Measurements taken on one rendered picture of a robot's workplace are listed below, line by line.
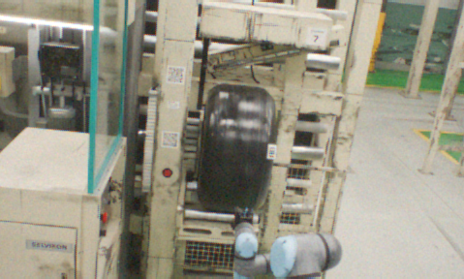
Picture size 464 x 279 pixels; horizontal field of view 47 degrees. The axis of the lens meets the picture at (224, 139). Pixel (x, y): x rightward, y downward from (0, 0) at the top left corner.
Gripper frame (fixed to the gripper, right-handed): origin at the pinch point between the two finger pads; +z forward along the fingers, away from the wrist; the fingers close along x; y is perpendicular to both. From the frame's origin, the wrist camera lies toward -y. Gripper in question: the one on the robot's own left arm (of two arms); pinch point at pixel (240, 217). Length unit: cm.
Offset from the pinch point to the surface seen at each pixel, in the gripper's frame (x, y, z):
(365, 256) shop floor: -114, -82, 160
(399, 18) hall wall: -381, 122, 935
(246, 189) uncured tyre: -1.6, 10.9, 4.0
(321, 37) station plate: -31, 75, 42
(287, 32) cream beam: -15, 76, 42
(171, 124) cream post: 32.3, 31.5, 21.2
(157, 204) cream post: 35.8, -7.5, 26.0
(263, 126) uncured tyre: -5.8, 37.5, 7.1
